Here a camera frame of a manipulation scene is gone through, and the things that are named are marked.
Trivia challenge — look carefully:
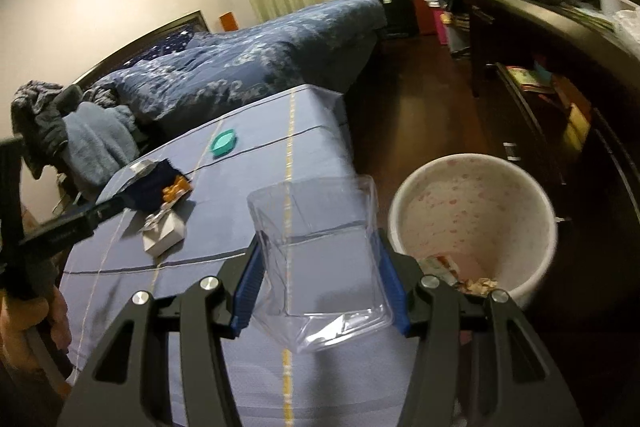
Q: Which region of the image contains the white paper trash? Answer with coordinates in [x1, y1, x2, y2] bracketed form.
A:
[142, 202, 186, 258]

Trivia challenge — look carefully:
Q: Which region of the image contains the clear plastic container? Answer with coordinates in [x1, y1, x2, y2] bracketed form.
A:
[247, 176, 393, 353]

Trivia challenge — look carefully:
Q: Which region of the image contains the dark blue snack wrapper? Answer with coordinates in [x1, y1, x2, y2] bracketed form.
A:
[115, 159, 190, 213]

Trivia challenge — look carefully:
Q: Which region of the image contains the white speckled trash bin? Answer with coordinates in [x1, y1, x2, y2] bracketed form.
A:
[387, 153, 558, 308]

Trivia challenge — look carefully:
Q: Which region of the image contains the light blue checked tablecloth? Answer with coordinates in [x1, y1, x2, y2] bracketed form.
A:
[61, 84, 416, 426]

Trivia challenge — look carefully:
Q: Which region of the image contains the light blue fleece blanket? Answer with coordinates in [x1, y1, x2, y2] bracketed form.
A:
[62, 102, 139, 199]

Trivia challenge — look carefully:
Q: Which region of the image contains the teal round plastic lid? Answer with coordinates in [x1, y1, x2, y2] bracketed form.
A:
[210, 129, 238, 158]

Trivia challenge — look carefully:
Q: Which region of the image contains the dark wooden sideboard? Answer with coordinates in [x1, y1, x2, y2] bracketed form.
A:
[464, 0, 639, 253]

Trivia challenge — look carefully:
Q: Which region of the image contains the dark jacket on chair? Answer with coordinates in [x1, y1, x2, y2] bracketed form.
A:
[11, 80, 82, 180]

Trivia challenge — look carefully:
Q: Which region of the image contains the pink plastic bin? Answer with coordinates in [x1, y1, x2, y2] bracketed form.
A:
[413, 0, 449, 46]

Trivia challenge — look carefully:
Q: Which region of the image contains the dark blue patterned duvet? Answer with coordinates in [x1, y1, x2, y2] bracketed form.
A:
[84, 0, 386, 136]

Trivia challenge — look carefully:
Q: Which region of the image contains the dark wooden headboard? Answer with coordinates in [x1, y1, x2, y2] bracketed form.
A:
[74, 11, 208, 90]

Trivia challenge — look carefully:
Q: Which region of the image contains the orange bedside box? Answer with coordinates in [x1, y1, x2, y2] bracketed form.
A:
[219, 12, 239, 32]

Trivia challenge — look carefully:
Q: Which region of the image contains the black suitcase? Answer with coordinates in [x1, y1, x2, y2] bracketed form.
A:
[378, 0, 419, 37]

